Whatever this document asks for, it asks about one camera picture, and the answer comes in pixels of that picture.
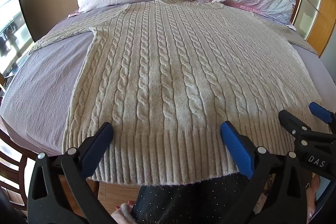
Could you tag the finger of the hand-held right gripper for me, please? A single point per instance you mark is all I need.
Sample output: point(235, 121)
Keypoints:
point(290, 121)
point(320, 111)

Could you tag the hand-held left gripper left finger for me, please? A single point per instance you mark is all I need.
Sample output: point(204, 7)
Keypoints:
point(103, 134)

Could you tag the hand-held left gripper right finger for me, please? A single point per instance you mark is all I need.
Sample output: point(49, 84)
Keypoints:
point(235, 144)

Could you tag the person's right hand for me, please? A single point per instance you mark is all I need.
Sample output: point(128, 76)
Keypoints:
point(312, 197)

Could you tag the bed with lilac sheet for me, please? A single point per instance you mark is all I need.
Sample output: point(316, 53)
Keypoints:
point(42, 98)

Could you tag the person's dark dotted pants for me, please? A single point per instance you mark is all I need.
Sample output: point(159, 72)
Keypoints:
point(189, 200)

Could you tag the person's bare foot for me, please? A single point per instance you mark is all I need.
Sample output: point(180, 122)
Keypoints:
point(123, 216)

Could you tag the wooden chair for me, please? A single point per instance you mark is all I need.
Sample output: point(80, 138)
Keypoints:
point(13, 161)

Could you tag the bright window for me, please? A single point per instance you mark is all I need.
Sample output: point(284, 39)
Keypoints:
point(10, 29)

